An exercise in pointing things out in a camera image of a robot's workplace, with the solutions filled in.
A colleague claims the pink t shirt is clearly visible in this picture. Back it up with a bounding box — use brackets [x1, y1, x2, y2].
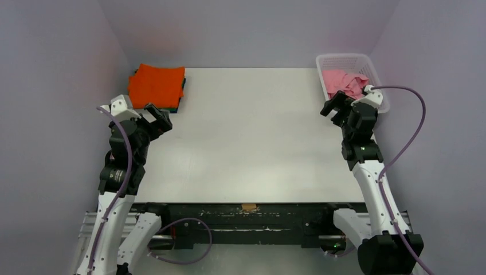
[322, 69, 370, 100]

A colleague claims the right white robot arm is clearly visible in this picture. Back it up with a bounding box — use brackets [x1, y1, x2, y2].
[321, 92, 424, 274]

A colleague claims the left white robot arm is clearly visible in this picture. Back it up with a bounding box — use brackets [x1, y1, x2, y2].
[76, 104, 173, 274]

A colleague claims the orange folded t shirt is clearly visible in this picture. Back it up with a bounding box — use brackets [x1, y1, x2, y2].
[128, 63, 186, 110]

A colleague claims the white plastic laundry basket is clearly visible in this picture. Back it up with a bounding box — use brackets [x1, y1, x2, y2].
[315, 53, 382, 101]

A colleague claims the brown tape piece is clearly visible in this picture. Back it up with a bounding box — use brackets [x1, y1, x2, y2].
[241, 203, 258, 212]

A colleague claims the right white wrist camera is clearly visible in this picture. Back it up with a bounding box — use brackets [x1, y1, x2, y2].
[351, 85, 385, 113]

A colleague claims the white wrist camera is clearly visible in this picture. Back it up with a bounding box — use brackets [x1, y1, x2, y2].
[351, 85, 385, 113]
[110, 95, 141, 121]

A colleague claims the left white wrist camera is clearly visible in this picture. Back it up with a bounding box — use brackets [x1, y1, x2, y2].
[110, 95, 141, 121]

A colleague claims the black mounting base rail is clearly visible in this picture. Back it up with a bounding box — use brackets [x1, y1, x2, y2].
[131, 203, 367, 252]

